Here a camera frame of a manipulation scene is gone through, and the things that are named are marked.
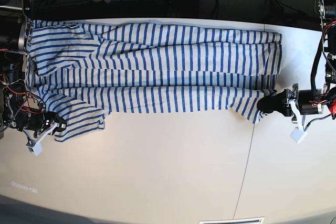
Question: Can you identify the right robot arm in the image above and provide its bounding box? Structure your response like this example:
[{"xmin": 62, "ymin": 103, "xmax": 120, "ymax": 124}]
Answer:
[{"xmin": 1, "ymin": 0, "xmax": 67, "ymax": 138}]

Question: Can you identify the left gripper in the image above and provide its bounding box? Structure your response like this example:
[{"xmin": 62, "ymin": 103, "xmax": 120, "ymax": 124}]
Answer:
[{"xmin": 257, "ymin": 83, "xmax": 323, "ymax": 116}]

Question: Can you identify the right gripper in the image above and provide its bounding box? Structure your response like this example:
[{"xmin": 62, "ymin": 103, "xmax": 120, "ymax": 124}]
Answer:
[{"xmin": 15, "ymin": 111, "xmax": 67, "ymax": 140}]

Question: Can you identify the blue white striped T-shirt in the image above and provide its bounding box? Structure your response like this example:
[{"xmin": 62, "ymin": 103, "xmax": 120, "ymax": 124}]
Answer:
[{"xmin": 26, "ymin": 20, "xmax": 282, "ymax": 142}]

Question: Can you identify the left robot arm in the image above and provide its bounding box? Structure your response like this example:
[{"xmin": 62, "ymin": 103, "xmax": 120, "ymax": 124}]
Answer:
[{"xmin": 257, "ymin": 0, "xmax": 335, "ymax": 119}]

